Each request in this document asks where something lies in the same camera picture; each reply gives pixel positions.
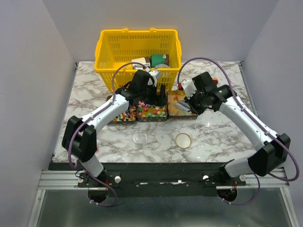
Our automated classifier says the fake meat slice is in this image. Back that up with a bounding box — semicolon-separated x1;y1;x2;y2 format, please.
212;78;218;85

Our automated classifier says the metal scoop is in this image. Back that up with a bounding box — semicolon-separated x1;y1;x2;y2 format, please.
176;100;191;112

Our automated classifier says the white brown box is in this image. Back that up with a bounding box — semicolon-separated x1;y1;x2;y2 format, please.
131;57;151;68

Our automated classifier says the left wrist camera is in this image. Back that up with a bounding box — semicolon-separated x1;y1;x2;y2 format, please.
149;70;161;81

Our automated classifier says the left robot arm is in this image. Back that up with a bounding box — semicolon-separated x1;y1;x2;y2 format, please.
62;70;167;187

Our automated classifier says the yellow plastic shopping basket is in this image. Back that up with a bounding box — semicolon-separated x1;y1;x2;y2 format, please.
94;28;182;92

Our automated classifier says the clear glass jar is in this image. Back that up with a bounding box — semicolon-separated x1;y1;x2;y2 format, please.
132;130;148;148

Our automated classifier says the tin of lollipops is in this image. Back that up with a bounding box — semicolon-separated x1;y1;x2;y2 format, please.
108;106;136;125

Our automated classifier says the tin of star candies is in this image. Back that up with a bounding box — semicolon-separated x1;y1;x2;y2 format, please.
136;101;168;122

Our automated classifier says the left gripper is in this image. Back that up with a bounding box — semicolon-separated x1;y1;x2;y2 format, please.
139;82;168;107

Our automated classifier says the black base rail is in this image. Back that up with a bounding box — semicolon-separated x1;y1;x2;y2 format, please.
48;161;277;198

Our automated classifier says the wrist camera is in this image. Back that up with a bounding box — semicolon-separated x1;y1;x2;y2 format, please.
149;70;161;81
181;79;197;99

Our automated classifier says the tin of gummy candies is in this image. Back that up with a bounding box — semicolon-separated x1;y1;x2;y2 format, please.
167;90;198;121

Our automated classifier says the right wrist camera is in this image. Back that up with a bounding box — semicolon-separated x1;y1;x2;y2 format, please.
181;79;197;99

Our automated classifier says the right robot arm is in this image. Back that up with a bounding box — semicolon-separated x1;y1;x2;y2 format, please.
180;72;290;185

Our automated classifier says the round jar lid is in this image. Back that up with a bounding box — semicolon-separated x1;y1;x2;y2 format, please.
176;133;191;148

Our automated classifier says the grey pouch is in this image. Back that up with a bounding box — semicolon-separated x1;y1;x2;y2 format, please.
154;64;170;69

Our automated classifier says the green brown package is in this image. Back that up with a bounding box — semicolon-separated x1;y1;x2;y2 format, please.
150;54;169;68

